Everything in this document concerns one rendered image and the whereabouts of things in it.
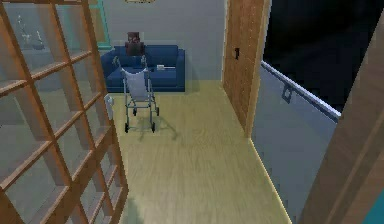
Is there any blue sofa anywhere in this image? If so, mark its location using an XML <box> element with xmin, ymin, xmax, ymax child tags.
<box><xmin>100</xmin><ymin>44</ymin><xmax>186</xmax><ymax>93</ymax></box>

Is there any grey folding stroller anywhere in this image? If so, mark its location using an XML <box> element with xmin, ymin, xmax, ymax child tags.
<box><xmin>112</xmin><ymin>54</ymin><xmax>160</xmax><ymax>134</ymax></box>

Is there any brown wooden room door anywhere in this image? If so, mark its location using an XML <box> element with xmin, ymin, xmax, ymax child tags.
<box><xmin>222</xmin><ymin>0</ymin><xmax>272</xmax><ymax>138</ymax></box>

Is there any teal framed window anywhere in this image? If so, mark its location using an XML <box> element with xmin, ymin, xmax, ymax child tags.
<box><xmin>88</xmin><ymin>0</ymin><xmax>112</xmax><ymax>51</ymax></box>

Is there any wooden glass-paned room door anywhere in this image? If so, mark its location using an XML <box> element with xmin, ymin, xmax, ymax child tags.
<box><xmin>0</xmin><ymin>0</ymin><xmax>130</xmax><ymax>224</ymax></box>

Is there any white door handle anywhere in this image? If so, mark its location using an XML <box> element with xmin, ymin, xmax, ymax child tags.
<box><xmin>104</xmin><ymin>94</ymin><xmax>115</xmax><ymax>121</ymax></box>

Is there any grey wall socket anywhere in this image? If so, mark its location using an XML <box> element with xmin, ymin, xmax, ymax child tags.
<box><xmin>281</xmin><ymin>85</ymin><xmax>294</xmax><ymax>104</ymax></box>

